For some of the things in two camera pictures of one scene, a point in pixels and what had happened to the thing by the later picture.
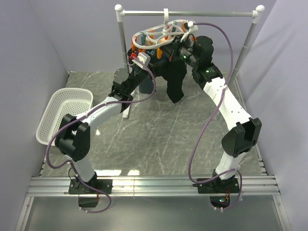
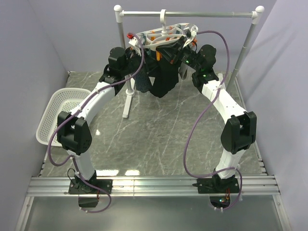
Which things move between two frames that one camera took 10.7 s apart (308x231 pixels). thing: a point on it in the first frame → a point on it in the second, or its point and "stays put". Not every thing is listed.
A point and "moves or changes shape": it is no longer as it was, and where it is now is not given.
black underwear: [174, 72] moves or changes shape
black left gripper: [147, 71] → [148, 62]
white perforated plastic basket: [62, 101] stays put
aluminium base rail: [152, 186] stays put
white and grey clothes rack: [257, 13] stays put
